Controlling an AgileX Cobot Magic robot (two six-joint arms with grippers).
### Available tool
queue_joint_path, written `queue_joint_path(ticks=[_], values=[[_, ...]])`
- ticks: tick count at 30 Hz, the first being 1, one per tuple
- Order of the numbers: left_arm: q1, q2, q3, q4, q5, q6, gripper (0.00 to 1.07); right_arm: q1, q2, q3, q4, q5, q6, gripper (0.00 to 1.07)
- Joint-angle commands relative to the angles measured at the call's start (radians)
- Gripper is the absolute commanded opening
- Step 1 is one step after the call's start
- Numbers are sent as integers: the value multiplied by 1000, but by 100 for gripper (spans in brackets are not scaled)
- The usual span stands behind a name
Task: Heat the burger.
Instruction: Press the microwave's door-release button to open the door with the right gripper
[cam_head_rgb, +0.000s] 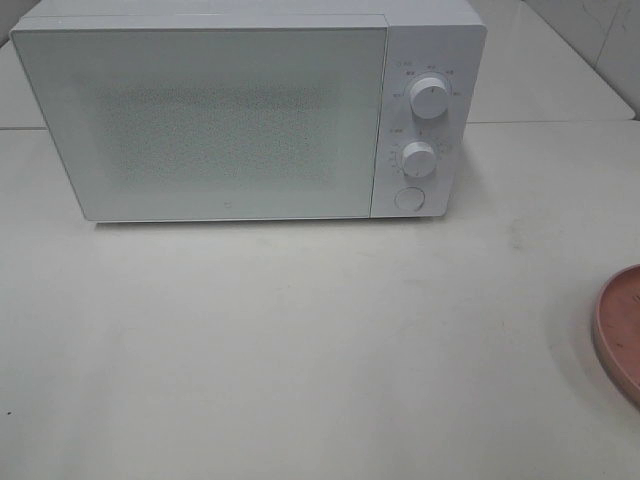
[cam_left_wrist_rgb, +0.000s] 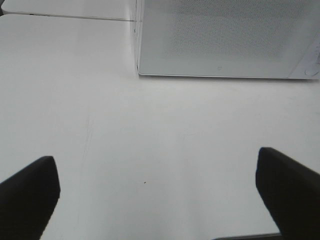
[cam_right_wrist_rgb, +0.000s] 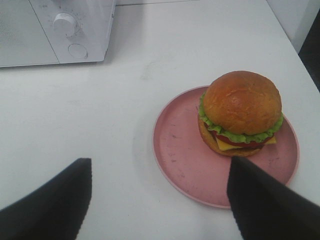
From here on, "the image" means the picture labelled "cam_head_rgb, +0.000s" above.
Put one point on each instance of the white microwave door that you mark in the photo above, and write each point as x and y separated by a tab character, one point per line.
210	125

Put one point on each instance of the white dial knob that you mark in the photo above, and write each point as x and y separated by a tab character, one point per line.
418	159
429	95

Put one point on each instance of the upper white dial knob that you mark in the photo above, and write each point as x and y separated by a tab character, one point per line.
429	95

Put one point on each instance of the round white door button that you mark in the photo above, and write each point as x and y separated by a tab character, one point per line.
410	199

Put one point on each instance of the pink round plate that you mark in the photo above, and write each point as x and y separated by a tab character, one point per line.
615	331

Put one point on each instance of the lower white dial knob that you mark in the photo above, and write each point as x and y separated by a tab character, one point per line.
418	159

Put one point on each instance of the white microwave oven body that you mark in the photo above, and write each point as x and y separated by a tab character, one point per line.
421	37

